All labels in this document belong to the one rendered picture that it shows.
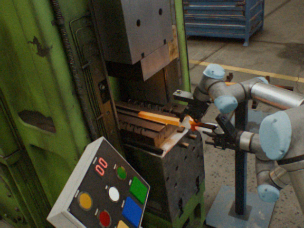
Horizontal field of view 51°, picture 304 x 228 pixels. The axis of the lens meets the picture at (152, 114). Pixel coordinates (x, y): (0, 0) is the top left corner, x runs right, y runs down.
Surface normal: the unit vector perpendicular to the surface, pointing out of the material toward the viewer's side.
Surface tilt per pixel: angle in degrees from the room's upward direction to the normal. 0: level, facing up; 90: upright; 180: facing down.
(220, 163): 0
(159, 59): 90
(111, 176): 60
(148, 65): 90
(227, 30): 90
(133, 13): 90
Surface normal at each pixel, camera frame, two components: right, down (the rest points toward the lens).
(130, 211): 0.77, -0.44
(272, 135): -0.98, 0.14
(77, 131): 0.81, 0.21
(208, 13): -0.55, 0.49
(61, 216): -0.18, 0.54
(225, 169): -0.14, -0.85
